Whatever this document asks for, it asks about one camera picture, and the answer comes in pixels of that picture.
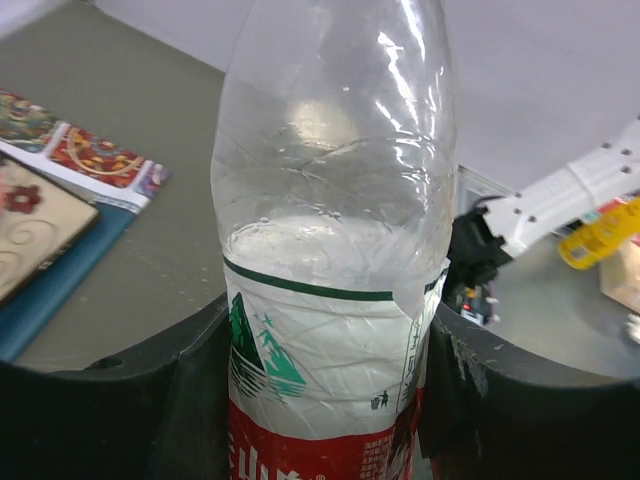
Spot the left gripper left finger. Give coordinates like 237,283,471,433
1,295,230,479

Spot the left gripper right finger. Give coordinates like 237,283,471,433
419,304,639,479

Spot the red label water bottle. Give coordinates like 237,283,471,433
211,1,457,479

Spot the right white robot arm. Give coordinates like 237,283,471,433
442,119,639,311

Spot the blue patterned placemat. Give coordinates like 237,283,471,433
1,203,138,362

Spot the yellow object outside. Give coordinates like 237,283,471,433
558,196,639,270

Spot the square floral plate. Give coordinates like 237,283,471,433
1,152,100,305

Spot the colourful patterned napkin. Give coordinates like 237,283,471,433
1,89,170,214

